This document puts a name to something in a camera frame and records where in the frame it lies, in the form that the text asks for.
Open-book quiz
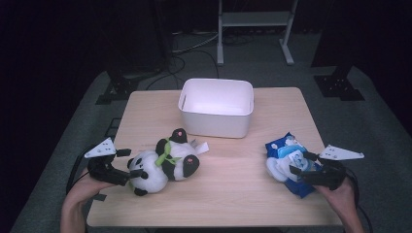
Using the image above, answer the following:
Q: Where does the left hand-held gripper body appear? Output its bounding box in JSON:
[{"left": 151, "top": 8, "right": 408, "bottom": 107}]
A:
[{"left": 85, "top": 137, "right": 131, "bottom": 187}]

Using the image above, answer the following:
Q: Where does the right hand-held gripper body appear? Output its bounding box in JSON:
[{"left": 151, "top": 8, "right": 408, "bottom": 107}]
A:
[{"left": 299, "top": 144, "right": 365, "bottom": 191}]

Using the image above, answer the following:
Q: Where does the panda plush toy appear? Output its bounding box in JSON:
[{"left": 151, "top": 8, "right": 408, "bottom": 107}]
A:
[{"left": 126, "top": 128, "right": 210, "bottom": 197}]

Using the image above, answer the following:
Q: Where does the blue wet wipes pack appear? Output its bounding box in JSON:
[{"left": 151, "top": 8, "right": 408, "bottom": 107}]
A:
[{"left": 265, "top": 131, "right": 325, "bottom": 199}]

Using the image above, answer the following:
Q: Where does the white plastic bin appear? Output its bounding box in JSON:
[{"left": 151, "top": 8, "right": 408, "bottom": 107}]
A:
[{"left": 178, "top": 78, "right": 255, "bottom": 139}]

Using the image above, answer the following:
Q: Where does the person's right hand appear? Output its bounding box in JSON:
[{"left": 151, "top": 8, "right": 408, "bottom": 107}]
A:
[{"left": 315, "top": 178, "right": 359, "bottom": 216}]

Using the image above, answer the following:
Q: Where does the person's left hand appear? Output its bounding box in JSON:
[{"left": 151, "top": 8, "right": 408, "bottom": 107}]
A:
[{"left": 66, "top": 168, "right": 116, "bottom": 208}]

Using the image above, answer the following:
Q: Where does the black stand base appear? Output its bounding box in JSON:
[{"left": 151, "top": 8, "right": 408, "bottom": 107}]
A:
[
  {"left": 313, "top": 66, "right": 365, "bottom": 102},
  {"left": 95, "top": 69, "right": 140, "bottom": 105}
]

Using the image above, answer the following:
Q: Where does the white metal stand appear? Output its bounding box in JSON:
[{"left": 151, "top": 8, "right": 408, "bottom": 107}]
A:
[{"left": 217, "top": 0, "right": 299, "bottom": 66}]

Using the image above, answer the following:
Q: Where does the black floor outlet frame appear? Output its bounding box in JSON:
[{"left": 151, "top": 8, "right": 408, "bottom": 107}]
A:
[{"left": 104, "top": 117, "right": 121, "bottom": 139}]

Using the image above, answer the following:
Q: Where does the left hand-held gripper cable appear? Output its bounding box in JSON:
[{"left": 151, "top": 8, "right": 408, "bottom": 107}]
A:
[{"left": 66, "top": 145, "right": 98, "bottom": 195}]

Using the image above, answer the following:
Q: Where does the hand-held gripper cable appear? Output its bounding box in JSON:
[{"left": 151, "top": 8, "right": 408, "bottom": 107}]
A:
[
  {"left": 66, "top": 145, "right": 98, "bottom": 195},
  {"left": 344, "top": 169, "right": 373, "bottom": 233}
]

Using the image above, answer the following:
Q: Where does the right hand-held gripper cable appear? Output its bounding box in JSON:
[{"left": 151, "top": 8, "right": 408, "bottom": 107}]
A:
[{"left": 344, "top": 169, "right": 373, "bottom": 233}]

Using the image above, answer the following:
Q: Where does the black floor cable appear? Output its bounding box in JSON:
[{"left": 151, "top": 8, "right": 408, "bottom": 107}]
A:
[{"left": 145, "top": 48, "right": 221, "bottom": 91}]

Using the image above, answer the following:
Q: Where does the grey floor cable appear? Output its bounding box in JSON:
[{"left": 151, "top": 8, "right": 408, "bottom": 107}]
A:
[{"left": 171, "top": 30, "right": 220, "bottom": 54}]

